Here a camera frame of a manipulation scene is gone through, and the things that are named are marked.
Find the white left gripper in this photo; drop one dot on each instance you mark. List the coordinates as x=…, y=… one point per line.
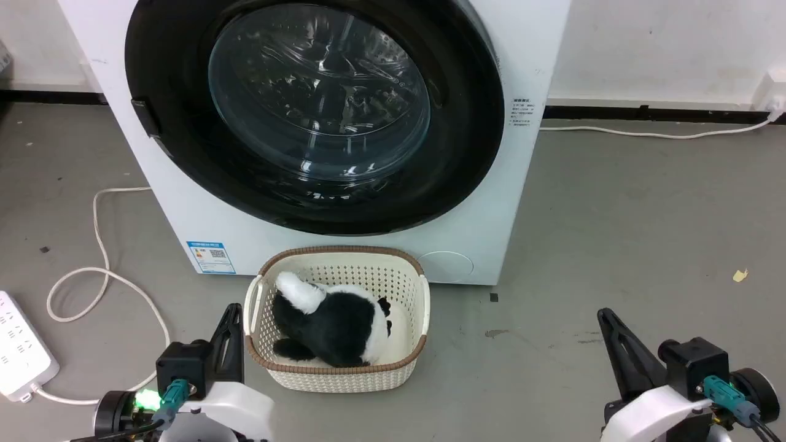
x=230, y=411

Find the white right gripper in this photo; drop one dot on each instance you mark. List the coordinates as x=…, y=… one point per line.
x=654, y=414

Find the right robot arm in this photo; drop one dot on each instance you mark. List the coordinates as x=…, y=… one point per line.
x=758, y=393

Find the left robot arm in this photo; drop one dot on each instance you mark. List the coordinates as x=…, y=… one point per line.
x=113, y=414

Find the white front-load washing machine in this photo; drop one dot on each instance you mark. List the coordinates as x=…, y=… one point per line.
x=184, y=202

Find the round black glass washer door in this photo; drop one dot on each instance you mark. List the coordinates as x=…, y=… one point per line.
x=319, y=92

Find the blue energy label sticker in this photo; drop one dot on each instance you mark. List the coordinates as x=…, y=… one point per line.
x=211, y=257

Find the black and white panda plush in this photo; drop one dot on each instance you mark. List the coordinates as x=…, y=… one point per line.
x=334, y=325

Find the cream laundry basket brown rim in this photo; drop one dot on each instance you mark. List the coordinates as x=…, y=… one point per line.
x=344, y=374

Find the yellow paper scrap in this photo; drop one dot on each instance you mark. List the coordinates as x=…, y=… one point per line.
x=740, y=275

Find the round white filter cover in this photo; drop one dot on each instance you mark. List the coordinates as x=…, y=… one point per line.
x=447, y=267

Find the white power strip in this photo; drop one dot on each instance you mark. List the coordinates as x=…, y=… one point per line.
x=18, y=350

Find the small printed text sticker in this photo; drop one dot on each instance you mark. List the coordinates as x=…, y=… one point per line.
x=522, y=111

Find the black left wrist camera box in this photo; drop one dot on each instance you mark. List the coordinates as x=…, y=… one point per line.
x=183, y=365

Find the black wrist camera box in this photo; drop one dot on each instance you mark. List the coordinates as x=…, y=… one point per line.
x=183, y=365
x=697, y=365

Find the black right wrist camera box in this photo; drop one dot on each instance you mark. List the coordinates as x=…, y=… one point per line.
x=697, y=365

